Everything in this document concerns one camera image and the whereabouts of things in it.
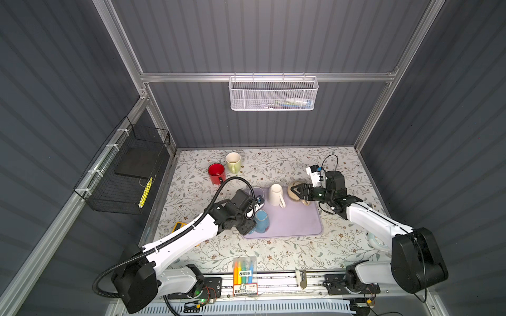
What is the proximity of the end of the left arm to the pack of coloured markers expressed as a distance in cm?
17

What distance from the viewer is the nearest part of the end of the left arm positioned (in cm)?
56

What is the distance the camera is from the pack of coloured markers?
2.41ft
